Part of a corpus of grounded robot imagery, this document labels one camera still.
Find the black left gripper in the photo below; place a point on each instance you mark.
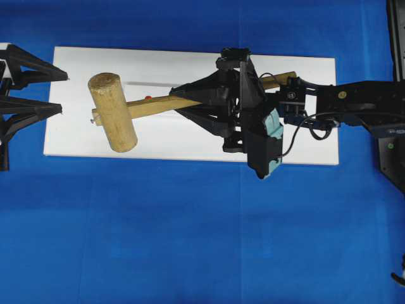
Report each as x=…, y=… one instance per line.
x=19, y=68

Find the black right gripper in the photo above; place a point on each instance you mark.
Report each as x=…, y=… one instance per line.
x=236, y=83

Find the wooden mallet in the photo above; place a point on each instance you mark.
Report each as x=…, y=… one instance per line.
x=115, y=114

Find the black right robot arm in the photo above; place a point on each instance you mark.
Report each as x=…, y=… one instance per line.
x=370, y=104

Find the white foam board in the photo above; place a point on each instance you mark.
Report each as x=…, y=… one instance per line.
x=167, y=135

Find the blue table cloth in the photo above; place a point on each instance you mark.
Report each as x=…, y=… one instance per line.
x=93, y=230

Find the black clamp at lower right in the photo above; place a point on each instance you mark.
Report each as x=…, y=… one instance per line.
x=400, y=279

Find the black table edge rail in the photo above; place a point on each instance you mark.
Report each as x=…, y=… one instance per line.
x=395, y=15

